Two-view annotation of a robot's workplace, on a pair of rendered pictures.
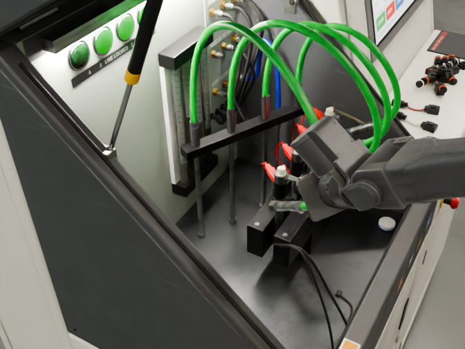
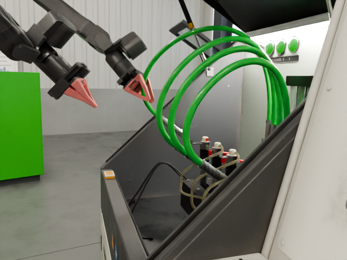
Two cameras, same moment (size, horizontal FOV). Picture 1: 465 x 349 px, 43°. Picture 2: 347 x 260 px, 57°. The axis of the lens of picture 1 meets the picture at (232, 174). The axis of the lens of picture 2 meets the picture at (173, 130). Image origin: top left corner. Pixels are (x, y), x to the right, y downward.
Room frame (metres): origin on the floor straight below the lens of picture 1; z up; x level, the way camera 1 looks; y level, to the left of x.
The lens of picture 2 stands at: (1.40, -0.80, 1.27)
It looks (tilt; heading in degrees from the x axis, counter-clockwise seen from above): 9 degrees down; 132
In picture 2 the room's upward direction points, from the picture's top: 1 degrees clockwise
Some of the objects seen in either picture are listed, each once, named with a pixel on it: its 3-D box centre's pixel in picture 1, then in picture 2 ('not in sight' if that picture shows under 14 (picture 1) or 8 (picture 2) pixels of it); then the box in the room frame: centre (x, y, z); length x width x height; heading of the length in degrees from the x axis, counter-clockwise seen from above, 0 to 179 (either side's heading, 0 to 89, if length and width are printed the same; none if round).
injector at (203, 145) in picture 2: (284, 214); (200, 178); (0.89, -0.10, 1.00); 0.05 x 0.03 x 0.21; 59
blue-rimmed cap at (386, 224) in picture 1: (387, 224); not in sight; (1.02, -0.37, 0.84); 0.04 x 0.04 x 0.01
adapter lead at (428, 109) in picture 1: (415, 106); not in sight; (1.30, -0.48, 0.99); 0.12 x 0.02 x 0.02; 68
